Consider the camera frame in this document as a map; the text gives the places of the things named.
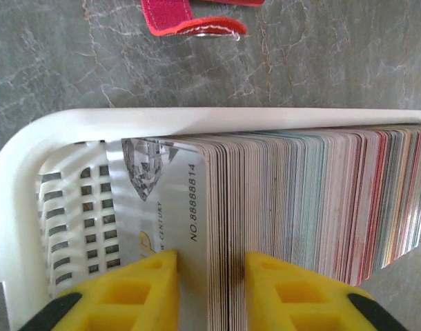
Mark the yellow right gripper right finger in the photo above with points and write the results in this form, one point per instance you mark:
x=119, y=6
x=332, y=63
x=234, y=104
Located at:
x=300, y=303

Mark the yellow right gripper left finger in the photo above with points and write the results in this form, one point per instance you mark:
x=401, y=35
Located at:
x=134, y=300

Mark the silver VIP card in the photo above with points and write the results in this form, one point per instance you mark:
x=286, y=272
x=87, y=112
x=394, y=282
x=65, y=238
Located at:
x=162, y=193

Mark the red card holder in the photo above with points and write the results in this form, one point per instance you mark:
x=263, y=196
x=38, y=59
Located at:
x=169, y=17

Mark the stack of plastic cards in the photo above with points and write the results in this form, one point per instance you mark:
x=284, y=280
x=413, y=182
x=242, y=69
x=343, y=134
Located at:
x=300, y=207

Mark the white slotted plastic basket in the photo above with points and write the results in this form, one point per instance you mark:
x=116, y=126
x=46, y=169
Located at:
x=231, y=119

